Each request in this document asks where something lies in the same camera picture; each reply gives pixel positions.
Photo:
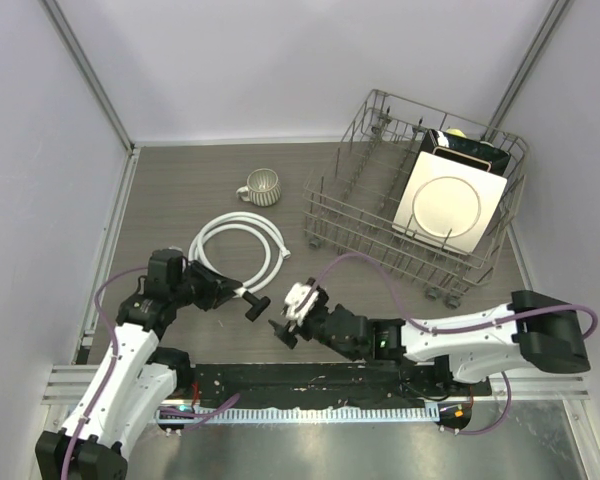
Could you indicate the white square plate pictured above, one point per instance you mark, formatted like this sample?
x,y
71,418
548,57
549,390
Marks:
x,y
448,204

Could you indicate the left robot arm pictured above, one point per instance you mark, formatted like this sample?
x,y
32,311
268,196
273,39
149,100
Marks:
x,y
136,375

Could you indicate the black square plate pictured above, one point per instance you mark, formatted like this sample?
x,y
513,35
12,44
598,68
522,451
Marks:
x,y
465,151

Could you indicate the black T-shaped hose connector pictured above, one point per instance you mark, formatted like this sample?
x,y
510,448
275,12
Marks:
x,y
257,305

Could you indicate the yellow-green cup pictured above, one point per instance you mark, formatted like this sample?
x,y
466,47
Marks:
x,y
455,132

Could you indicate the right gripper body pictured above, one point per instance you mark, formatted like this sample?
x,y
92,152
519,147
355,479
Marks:
x,y
312,324

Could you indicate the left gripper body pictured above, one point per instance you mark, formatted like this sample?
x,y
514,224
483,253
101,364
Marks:
x,y
201,286

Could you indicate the white slotted cable duct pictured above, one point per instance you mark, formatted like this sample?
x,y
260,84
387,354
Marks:
x,y
429,412

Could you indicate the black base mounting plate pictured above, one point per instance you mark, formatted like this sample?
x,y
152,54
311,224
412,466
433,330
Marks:
x,y
319,386

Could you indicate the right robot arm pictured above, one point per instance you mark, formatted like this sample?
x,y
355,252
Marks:
x,y
531,330

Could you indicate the striped ceramic mug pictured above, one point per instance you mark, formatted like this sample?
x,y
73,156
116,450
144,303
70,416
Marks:
x,y
263,188

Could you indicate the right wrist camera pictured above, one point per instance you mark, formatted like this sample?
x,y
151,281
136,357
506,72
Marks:
x,y
301,299

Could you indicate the grey wire dish rack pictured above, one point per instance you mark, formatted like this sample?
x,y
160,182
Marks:
x,y
352,201

